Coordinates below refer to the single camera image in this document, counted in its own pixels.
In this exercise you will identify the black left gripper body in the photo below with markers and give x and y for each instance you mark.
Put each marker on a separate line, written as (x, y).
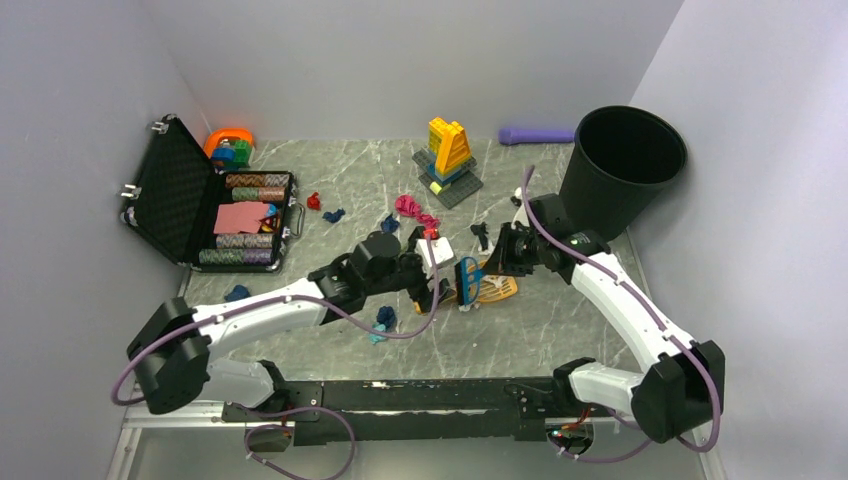
(407, 274)

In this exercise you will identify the black ribbed waste bin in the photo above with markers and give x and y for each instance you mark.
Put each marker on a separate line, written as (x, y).
(623, 158)

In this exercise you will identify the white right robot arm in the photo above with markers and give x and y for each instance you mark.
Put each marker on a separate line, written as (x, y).
(679, 384)

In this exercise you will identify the blue hand brush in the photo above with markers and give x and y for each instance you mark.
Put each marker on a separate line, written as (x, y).
(468, 279)

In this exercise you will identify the black poker chip case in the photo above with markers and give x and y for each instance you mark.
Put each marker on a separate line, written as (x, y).
(201, 217)

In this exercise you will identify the yellow block tower on plate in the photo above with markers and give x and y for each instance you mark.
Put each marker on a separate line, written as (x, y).
(446, 163)

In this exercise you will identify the pink crumpled paper scrap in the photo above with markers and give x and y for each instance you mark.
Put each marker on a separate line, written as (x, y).
(407, 206)

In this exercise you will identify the black crumpled paper scrap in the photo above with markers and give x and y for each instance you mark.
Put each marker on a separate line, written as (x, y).
(480, 231)

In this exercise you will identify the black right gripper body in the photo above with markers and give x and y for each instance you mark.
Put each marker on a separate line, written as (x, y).
(520, 250)

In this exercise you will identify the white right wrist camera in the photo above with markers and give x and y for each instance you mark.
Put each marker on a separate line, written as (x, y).
(519, 202)

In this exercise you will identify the red crumpled paper scrap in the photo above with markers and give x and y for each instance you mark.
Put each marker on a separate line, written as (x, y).
(313, 202)

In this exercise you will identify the purple cylinder tube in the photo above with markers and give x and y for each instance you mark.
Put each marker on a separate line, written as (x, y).
(510, 136)

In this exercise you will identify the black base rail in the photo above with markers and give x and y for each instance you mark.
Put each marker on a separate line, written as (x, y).
(522, 409)

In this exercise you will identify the small dark blue paper scrap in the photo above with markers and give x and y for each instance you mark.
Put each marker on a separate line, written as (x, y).
(334, 217)

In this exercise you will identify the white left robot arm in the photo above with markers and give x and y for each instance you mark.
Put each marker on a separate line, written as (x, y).
(182, 354)

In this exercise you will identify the navy scrap front centre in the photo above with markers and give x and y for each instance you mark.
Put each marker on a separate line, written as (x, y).
(386, 317)

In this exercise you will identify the yellow slotted plastic scoop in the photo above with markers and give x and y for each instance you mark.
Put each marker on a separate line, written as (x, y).
(492, 289)

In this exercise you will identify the teal scrap front centre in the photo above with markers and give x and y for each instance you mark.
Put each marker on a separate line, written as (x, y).
(378, 334)

